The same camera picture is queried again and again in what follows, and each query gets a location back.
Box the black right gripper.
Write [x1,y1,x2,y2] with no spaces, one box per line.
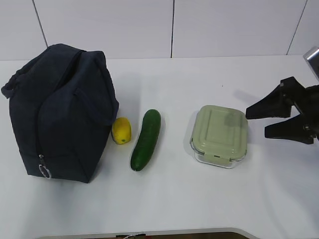
[246,77,319,144]

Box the dark navy lunch bag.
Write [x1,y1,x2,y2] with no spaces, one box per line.
[1,44,119,183]

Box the green cucumber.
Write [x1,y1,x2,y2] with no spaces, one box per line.
[130,109,161,171]

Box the silver zipper pull ring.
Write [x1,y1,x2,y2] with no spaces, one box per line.
[38,164,52,179]

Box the green lidded glass container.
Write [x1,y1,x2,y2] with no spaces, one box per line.
[190,105,248,168]

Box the yellow lemon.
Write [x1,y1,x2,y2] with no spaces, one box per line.
[112,117,132,145]

